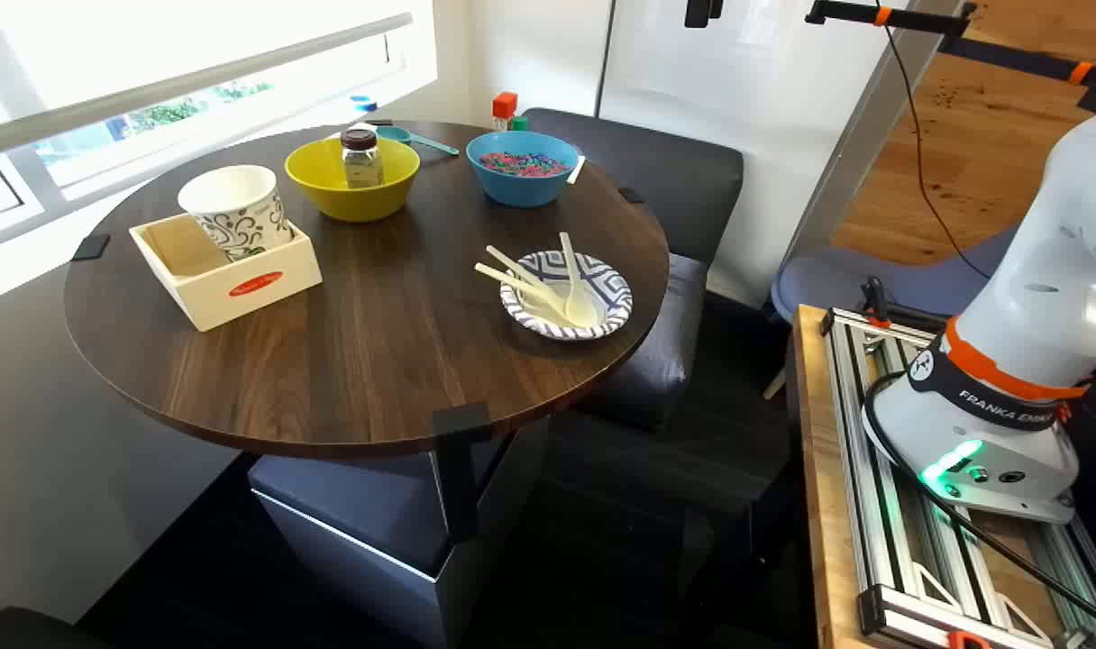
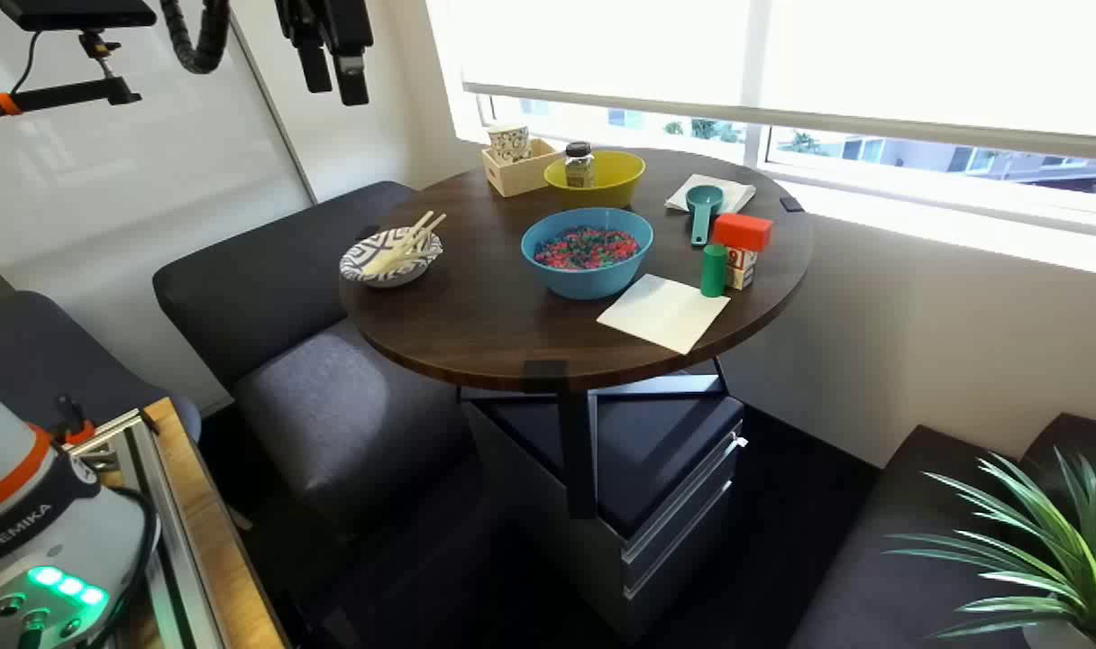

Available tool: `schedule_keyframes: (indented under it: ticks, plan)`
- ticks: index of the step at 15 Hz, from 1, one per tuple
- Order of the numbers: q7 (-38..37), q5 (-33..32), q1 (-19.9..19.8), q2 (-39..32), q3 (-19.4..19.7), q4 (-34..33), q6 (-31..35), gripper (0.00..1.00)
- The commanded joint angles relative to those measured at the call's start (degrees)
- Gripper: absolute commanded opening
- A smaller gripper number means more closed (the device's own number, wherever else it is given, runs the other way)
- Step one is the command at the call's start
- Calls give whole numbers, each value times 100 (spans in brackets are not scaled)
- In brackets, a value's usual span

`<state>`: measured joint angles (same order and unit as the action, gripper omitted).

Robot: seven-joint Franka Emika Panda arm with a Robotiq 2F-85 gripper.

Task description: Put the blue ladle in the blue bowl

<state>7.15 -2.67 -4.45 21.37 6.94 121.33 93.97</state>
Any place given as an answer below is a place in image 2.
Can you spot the white paper napkin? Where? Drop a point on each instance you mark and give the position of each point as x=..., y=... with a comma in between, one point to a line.
x=665, y=312

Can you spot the camera on tripod arm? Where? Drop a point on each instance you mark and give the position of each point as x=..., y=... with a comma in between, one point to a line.
x=66, y=56

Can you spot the wooden fork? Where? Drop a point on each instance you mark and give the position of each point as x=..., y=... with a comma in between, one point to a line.
x=395, y=256

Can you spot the white wooden box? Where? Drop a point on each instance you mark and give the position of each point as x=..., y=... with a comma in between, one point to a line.
x=520, y=179

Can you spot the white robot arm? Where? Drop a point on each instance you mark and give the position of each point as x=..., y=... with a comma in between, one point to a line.
x=70, y=547

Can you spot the small glass jar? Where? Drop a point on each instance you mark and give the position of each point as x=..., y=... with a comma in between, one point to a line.
x=576, y=163

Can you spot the blue bowl with beads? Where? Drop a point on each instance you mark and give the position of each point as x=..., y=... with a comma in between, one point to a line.
x=587, y=253

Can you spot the grey filing cabinet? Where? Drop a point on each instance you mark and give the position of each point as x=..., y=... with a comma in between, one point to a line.
x=666, y=454

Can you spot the round dark wooden table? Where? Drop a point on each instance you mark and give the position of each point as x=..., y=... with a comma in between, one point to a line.
x=485, y=317

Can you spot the dark grey sofa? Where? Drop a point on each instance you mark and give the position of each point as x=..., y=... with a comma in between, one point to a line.
x=350, y=434

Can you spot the green potted plant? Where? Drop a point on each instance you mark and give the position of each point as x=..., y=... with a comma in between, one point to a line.
x=1035, y=547

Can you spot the patterned paper plate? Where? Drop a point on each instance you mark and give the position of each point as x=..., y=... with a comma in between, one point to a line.
x=370, y=247

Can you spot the red block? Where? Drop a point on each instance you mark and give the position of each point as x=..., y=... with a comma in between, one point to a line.
x=740, y=233

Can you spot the white notepad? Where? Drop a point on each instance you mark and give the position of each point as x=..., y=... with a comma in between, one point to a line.
x=734, y=192

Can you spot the yellow bowl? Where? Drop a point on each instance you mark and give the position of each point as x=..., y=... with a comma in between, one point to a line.
x=609, y=179

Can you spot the window blind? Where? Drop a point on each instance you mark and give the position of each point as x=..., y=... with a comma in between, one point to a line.
x=1008, y=74

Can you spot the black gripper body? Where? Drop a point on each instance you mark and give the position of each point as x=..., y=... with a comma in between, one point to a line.
x=341, y=25

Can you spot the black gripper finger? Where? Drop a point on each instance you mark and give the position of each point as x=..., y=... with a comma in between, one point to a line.
x=350, y=77
x=313, y=70

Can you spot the patterned paper cup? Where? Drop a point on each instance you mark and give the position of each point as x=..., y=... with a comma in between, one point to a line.
x=509, y=142

